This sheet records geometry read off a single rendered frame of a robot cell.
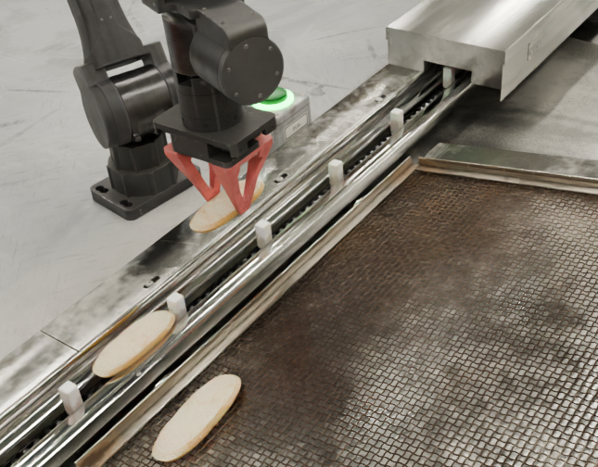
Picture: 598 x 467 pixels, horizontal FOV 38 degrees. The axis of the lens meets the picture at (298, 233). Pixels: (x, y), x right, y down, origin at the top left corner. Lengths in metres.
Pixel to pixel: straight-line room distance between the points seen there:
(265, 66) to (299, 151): 0.38
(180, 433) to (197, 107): 0.28
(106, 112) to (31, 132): 0.34
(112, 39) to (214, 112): 0.27
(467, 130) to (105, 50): 0.48
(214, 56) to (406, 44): 0.57
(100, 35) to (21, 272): 0.28
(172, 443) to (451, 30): 0.74
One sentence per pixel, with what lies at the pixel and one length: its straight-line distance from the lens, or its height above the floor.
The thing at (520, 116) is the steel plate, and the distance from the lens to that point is 1.22.
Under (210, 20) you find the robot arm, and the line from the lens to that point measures 0.70.
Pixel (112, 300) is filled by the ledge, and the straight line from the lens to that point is 0.89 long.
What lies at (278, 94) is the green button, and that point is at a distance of 1.11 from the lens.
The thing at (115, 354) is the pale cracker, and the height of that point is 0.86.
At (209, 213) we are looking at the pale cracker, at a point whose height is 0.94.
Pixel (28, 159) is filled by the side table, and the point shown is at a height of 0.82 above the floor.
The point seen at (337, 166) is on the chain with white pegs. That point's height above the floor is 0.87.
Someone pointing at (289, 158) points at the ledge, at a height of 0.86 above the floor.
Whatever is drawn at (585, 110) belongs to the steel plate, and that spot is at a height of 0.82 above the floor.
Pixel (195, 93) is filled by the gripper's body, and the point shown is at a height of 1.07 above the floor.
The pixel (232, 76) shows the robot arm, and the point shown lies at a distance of 0.69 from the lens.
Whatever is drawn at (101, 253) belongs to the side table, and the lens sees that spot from 1.03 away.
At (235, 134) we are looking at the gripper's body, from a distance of 0.78.
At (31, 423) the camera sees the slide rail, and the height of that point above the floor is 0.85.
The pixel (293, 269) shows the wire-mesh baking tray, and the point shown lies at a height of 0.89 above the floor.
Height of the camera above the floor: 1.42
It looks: 37 degrees down
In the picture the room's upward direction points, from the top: 6 degrees counter-clockwise
